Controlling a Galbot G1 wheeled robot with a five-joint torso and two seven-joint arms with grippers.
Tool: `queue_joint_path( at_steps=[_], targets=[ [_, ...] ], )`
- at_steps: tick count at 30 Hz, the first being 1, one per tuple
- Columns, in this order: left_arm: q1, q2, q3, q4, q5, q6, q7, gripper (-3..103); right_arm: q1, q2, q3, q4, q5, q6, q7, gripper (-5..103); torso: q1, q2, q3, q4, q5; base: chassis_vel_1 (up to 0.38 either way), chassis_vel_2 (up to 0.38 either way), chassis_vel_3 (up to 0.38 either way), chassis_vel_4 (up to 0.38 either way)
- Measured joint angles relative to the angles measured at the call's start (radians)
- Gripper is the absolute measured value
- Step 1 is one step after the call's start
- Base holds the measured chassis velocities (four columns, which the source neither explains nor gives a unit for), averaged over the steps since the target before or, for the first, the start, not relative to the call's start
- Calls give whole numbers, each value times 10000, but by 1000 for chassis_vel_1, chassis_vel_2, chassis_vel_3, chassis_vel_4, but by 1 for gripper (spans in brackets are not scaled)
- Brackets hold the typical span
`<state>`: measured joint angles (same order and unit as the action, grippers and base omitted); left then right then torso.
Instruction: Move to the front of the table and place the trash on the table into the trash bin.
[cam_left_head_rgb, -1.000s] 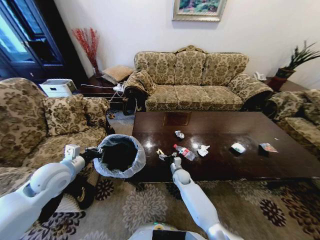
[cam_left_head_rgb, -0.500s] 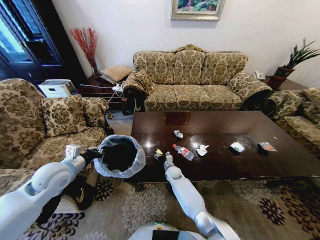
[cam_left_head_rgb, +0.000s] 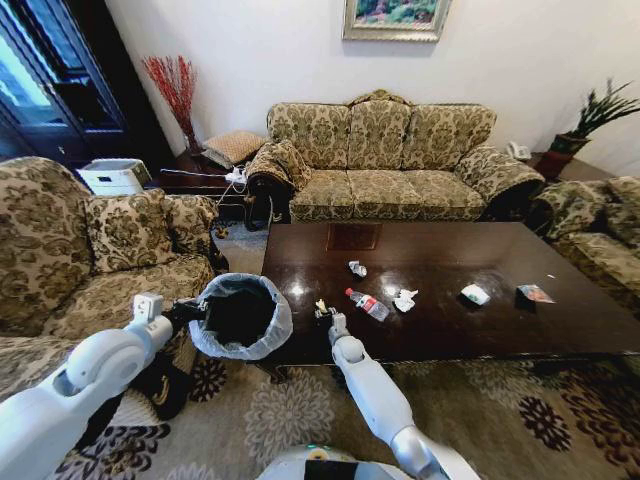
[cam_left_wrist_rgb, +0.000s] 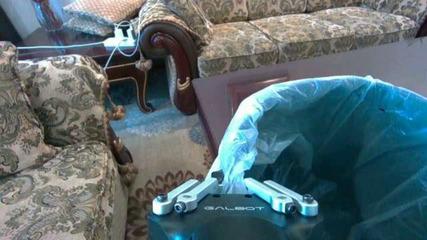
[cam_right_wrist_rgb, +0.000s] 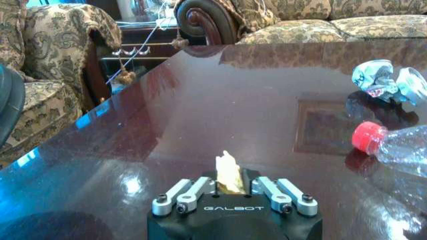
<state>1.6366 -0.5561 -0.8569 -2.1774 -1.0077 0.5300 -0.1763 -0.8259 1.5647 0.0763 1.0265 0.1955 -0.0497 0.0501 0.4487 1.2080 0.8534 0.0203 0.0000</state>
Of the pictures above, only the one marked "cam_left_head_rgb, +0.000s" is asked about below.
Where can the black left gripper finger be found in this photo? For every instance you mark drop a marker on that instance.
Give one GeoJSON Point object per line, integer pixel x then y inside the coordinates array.
{"type": "Point", "coordinates": [203, 304]}

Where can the small pale trash piece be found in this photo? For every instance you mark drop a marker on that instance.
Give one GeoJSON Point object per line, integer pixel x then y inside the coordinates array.
{"type": "Point", "coordinates": [321, 304]}

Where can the trash bin with pale liner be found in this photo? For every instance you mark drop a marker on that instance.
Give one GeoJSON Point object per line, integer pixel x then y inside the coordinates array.
{"type": "Point", "coordinates": [280, 320]}

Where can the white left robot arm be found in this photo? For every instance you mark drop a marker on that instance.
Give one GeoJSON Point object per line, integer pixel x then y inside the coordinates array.
{"type": "Point", "coordinates": [95, 360]}

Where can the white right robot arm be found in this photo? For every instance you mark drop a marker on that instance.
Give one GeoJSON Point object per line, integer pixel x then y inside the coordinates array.
{"type": "Point", "coordinates": [380, 395]}

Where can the clear bottle with red label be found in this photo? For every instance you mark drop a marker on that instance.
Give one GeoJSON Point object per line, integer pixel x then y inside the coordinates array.
{"type": "Point", "coordinates": [369, 304]}

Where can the small crumpled paper ball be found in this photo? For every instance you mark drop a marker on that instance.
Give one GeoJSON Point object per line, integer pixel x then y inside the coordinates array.
{"type": "Point", "coordinates": [357, 268]}

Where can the white crumpled tissue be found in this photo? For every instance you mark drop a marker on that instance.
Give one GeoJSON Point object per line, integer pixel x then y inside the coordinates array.
{"type": "Point", "coordinates": [405, 300]}

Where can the floral square cushion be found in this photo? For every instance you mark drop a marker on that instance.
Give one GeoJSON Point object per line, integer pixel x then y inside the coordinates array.
{"type": "Point", "coordinates": [127, 232]}

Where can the dark glossy wooden coffee table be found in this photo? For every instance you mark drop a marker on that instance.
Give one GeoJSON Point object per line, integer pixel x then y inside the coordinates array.
{"type": "Point", "coordinates": [450, 340]}

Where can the white power strip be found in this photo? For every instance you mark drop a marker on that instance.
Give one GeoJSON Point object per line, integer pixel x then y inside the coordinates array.
{"type": "Point", "coordinates": [236, 175]}

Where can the floral three-seat sofa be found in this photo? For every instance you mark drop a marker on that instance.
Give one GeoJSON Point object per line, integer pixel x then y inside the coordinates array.
{"type": "Point", "coordinates": [380, 185]}

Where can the white and green packet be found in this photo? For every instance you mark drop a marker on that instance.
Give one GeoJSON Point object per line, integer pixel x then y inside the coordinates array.
{"type": "Point", "coordinates": [475, 294]}

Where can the white robot front shell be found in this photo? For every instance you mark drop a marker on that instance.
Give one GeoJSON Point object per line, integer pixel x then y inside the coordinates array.
{"type": "Point", "coordinates": [325, 465]}

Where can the white storage box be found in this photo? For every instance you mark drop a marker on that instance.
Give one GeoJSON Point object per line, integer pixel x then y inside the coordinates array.
{"type": "Point", "coordinates": [114, 176]}

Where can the floral armchair with cushion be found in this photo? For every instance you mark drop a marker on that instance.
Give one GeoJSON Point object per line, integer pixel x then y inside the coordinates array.
{"type": "Point", "coordinates": [40, 235]}

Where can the golden patterned cushion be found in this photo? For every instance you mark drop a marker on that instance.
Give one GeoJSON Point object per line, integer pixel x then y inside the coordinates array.
{"type": "Point", "coordinates": [234, 146]}

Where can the dark printed snack wrapper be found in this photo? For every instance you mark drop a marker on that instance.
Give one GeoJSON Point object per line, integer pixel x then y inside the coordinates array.
{"type": "Point", "coordinates": [534, 294]}

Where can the flower patterned rug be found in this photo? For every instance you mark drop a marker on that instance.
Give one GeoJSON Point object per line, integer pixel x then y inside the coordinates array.
{"type": "Point", "coordinates": [500, 425]}

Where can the red branches in vase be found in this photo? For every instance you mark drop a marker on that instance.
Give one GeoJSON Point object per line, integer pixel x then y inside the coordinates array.
{"type": "Point", "coordinates": [177, 95]}

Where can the white telephone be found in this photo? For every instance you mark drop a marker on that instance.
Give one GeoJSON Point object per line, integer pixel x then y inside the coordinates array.
{"type": "Point", "coordinates": [518, 151]}

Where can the dark wooden glass cabinet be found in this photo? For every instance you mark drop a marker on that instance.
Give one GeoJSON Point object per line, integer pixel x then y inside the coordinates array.
{"type": "Point", "coordinates": [65, 80]}

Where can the framed landscape painting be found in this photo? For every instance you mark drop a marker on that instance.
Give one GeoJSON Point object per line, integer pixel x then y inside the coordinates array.
{"type": "Point", "coordinates": [397, 17]}

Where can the green potted plant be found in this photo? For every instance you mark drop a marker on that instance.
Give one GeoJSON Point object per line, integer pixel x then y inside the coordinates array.
{"type": "Point", "coordinates": [587, 117]}

